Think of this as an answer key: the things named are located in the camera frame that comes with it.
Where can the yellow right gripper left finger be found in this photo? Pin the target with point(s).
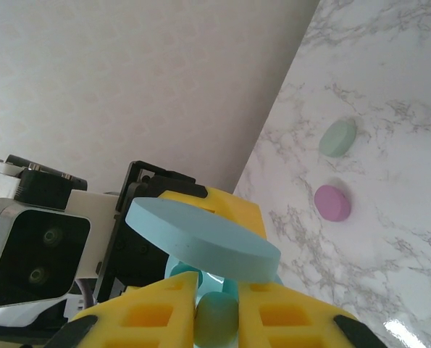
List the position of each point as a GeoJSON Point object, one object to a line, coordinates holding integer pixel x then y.
{"type": "Point", "coordinates": [142, 315]}

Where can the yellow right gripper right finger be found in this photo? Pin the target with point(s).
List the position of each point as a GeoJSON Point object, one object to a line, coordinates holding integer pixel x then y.
{"type": "Point", "coordinates": [291, 319]}

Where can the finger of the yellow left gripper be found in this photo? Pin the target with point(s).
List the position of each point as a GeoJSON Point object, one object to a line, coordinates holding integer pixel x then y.
{"type": "Point", "coordinates": [233, 210]}

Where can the blue earbud charging case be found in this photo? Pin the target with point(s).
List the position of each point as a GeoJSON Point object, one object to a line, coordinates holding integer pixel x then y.
{"type": "Point", "coordinates": [200, 239]}

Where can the pink earbud charging case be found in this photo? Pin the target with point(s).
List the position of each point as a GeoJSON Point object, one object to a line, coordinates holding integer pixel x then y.
{"type": "Point", "coordinates": [332, 203]}

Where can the green earbud charging case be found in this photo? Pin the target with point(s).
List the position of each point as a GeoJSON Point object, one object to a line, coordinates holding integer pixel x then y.
{"type": "Point", "coordinates": [337, 138]}

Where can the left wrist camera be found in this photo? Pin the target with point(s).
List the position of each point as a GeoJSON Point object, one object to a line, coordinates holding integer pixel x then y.
{"type": "Point", "coordinates": [37, 253]}

